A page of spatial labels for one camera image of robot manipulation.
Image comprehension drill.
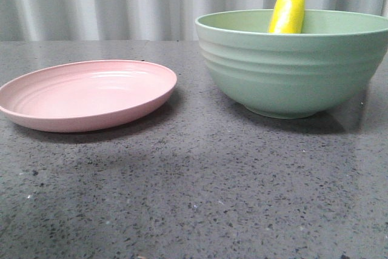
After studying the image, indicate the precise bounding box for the yellow banana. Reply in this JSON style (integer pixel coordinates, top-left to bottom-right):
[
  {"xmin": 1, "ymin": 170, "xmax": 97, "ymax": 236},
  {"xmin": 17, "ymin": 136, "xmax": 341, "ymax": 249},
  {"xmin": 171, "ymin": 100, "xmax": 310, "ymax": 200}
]
[{"xmin": 268, "ymin": 0, "xmax": 305, "ymax": 33}]

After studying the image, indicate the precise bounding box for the green ribbed bowl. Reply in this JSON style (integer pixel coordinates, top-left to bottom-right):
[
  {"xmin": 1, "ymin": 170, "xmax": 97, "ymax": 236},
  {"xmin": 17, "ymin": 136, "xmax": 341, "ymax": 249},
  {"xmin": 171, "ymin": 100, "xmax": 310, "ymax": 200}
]
[{"xmin": 195, "ymin": 9, "xmax": 387, "ymax": 119}]

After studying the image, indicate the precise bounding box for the pink plate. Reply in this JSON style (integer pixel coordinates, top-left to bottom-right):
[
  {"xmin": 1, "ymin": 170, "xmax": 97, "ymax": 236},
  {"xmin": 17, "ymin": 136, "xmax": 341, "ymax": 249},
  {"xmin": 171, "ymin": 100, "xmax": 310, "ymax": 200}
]
[{"xmin": 1, "ymin": 60, "xmax": 177, "ymax": 133}]

